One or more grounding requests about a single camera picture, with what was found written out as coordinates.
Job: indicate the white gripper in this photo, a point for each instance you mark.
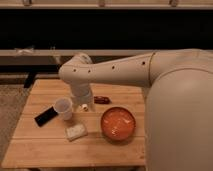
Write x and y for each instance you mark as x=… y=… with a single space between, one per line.
x=81 y=94

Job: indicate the black eraser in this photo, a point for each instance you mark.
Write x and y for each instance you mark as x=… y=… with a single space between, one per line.
x=45 y=116

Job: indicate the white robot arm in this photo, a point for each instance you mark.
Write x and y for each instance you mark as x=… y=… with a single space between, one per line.
x=179 y=105

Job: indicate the dark red wrapped snack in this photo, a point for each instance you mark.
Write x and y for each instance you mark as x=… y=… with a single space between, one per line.
x=101 y=100

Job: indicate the orange bowl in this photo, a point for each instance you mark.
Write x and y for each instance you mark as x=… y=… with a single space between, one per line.
x=118 y=124

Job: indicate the wooden table board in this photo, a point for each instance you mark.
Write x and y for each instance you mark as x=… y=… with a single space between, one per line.
x=32 y=146

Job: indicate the grey shelf rail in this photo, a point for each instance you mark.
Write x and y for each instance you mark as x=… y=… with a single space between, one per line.
x=47 y=57

